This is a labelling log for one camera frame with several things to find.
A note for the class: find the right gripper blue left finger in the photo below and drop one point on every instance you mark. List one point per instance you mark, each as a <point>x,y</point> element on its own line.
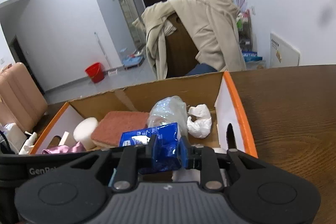
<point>127,162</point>

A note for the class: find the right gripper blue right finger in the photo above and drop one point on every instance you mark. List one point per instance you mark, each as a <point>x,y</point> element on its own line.
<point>199,165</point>

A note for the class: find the purple satin scrunchie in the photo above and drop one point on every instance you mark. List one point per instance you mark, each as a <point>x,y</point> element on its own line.
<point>62,149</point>

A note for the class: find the blue tissue pack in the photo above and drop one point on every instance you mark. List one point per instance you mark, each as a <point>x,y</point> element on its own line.
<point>164,154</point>

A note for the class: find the orange scrubbing sponge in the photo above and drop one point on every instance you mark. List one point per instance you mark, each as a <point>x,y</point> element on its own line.
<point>114,124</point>

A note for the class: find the iridescent scrunchie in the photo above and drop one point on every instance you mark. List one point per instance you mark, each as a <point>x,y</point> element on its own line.
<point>167,111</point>

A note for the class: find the white crumpled cloth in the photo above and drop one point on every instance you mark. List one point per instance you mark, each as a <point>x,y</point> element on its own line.
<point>28,144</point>

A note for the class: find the red cardboard box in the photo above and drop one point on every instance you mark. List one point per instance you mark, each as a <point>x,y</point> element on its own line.
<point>230,126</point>

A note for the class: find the pink suitcase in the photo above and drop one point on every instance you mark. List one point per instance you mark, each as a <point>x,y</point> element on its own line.
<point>22,102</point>

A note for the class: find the wooden chair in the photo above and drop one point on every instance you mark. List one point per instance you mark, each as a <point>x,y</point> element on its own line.
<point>181,53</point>

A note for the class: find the red bucket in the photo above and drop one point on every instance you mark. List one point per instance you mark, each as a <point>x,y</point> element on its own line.
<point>95,72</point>

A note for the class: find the beige jacket on chair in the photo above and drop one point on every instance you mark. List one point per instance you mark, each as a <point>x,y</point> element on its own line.
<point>211,24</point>

